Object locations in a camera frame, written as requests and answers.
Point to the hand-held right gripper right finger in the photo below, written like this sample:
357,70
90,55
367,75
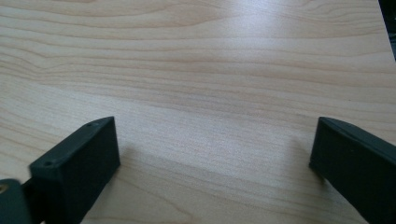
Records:
358,165

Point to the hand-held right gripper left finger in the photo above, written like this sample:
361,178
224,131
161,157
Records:
77,161

